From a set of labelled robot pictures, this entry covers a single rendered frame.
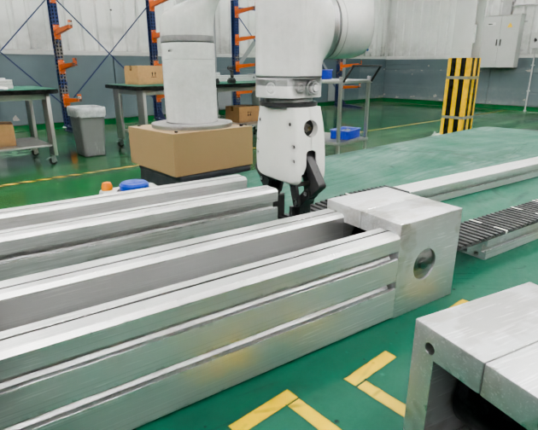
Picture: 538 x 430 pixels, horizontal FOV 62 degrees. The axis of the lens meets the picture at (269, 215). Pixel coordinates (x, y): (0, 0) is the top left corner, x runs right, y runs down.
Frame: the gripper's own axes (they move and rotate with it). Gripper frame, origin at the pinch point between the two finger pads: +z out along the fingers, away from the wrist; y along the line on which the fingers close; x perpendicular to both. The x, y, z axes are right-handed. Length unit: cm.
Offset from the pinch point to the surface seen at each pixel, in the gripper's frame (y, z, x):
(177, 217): -5.1, -4.4, 18.2
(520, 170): -2, 1, -58
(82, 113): 489, 31, -76
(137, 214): -4.9, -5.4, 22.4
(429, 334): -36.0, -6.2, 16.6
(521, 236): -20.4, 2.0, -24.2
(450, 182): -1.5, 0.0, -35.0
